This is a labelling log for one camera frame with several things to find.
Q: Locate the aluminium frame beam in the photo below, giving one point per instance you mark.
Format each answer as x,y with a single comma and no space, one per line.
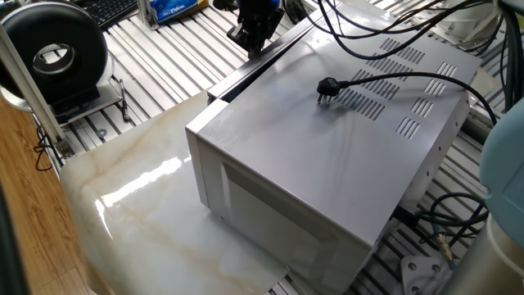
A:
28,90

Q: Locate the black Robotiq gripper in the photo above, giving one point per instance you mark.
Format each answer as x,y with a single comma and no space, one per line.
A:
262,14

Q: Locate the blue tissue pack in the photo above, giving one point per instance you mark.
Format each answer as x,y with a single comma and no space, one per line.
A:
174,8

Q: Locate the white bracket plate with holes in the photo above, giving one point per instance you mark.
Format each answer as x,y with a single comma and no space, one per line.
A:
423,276

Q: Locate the marble pattern board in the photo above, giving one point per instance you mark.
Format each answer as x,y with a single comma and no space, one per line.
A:
143,225

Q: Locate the short aluminium profile post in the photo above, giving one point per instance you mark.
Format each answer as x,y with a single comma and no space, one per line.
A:
146,14

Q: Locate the black computer keyboard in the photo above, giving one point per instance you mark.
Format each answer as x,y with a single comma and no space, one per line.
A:
110,10

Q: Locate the silver microwave oven body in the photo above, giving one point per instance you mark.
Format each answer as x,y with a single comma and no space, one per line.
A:
307,164

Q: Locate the small metal washer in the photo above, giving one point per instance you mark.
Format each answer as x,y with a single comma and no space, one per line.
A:
97,132

